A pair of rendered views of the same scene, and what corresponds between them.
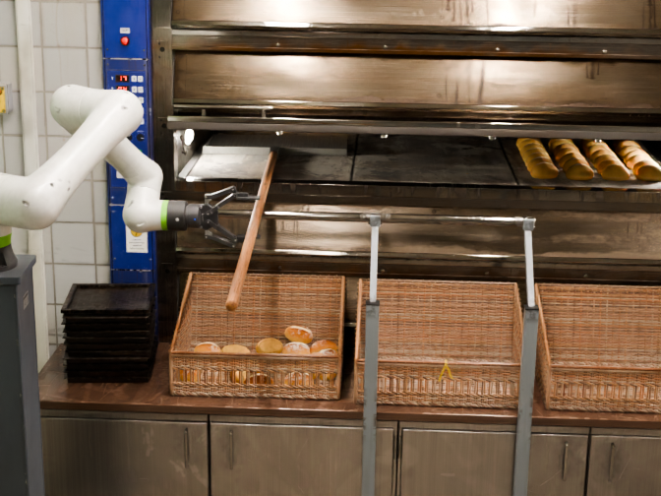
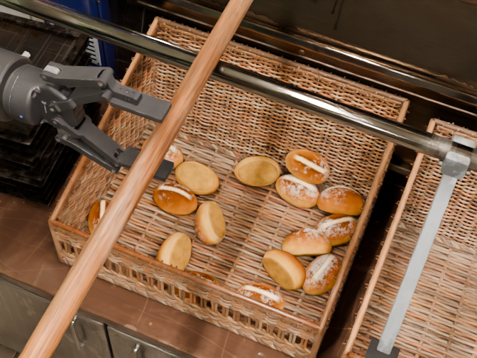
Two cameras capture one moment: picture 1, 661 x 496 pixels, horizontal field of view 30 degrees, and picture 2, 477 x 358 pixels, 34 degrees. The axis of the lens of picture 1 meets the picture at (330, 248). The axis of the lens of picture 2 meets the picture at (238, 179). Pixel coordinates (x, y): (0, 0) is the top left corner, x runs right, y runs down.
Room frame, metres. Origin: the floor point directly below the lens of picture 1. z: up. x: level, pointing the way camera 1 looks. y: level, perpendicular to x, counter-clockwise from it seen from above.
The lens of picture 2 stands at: (3.05, -0.06, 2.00)
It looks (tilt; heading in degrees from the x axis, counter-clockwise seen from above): 55 degrees down; 18
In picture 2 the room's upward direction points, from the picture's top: 4 degrees clockwise
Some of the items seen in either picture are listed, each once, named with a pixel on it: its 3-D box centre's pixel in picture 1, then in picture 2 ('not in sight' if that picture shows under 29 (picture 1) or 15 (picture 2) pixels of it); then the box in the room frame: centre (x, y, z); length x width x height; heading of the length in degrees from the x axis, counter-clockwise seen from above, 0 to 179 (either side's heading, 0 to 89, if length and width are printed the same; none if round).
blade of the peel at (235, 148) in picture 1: (277, 141); not in sight; (4.79, 0.22, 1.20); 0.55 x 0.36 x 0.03; 89
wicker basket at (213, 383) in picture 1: (261, 333); (231, 181); (3.91, 0.23, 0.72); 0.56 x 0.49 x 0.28; 88
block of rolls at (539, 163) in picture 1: (586, 155); not in sight; (4.54, -0.96, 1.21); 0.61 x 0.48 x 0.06; 177
